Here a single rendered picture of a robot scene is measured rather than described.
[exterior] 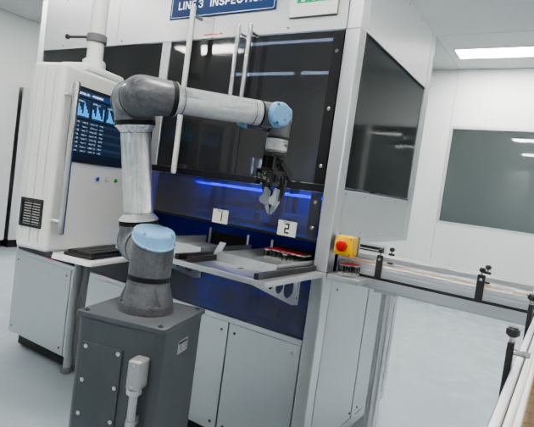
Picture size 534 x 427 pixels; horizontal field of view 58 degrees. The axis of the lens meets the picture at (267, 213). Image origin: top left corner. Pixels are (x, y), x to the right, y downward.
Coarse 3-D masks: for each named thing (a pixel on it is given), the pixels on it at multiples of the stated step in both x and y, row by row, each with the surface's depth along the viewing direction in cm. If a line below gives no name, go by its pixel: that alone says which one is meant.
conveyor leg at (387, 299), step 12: (384, 300) 183; (384, 312) 183; (384, 324) 183; (384, 336) 183; (384, 348) 183; (372, 360) 186; (384, 360) 184; (372, 372) 185; (372, 384) 184; (372, 396) 184; (372, 408) 184; (372, 420) 185
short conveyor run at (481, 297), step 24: (360, 264) 185; (384, 264) 189; (408, 264) 177; (432, 264) 179; (384, 288) 179; (408, 288) 175; (432, 288) 170; (456, 288) 166; (480, 288) 161; (504, 288) 167; (528, 288) 156; (480, 312) 161; (504, 312) 157
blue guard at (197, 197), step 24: (168, 192) 225; (192, 192) 217; (216, 192) 210; (240, 192) 203; (288, 192) 190; (312, 192) 185; (240, 216) 203; (264, 216) 196; (288, 216) 190; (312, 216) 184
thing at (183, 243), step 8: (176, 240) 206; (184, 240) 210; (192, 240) 215; (200, 240) 219; (176, 248) 187; (184, 248) 184; (192, 248) 182; (200, 248) 180; (208, 248) 184; (224, 248) 192; (232, 248) 197; (240, 248) 202; (248, 248) 207
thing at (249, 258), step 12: (228, 252) 181; (240, 252) 187; (252, 252) 195; (240, 264) 170; (252, 264) 167; (264, 264) 164; (276, 264) 184; (288, 264) 168; (300, 264) 176; (312, 264) 184
